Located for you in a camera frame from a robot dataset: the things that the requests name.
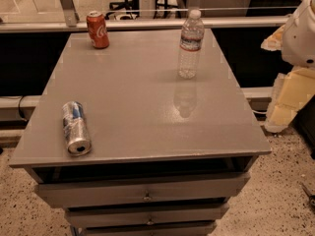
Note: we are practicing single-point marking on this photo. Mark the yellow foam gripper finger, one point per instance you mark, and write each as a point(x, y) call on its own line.
point(274, 42)
point(291, 92)

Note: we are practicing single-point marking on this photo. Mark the clear plastic water bottle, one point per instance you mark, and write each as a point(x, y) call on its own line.
point(191, 38)

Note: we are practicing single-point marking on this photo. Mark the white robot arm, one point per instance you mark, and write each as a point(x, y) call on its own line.
point(296, 42)

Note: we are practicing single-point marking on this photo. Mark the orange soda can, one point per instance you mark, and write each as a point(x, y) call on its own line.
point(97, 29)

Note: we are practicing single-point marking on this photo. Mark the silver blue redbull can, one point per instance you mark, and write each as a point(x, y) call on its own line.
point(77, 138)

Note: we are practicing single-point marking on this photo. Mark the top grey drawer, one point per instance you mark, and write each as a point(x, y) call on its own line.
point(139, 191)

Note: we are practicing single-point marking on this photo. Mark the grey drawer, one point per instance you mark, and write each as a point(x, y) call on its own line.
point(195, 228)
point(139, 191)
point(147, 215)

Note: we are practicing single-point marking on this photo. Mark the grey drawer cabinet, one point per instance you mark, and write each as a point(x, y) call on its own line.
point(143, 120)

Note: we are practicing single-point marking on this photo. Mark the middle grey drawer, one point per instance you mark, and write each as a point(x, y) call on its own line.
point(147, 215)

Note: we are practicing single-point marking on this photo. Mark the bottom grey drawer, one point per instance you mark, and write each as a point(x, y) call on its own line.
point(195, 228)

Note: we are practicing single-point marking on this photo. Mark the metal window rail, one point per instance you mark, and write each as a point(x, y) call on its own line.
point(162, 24)

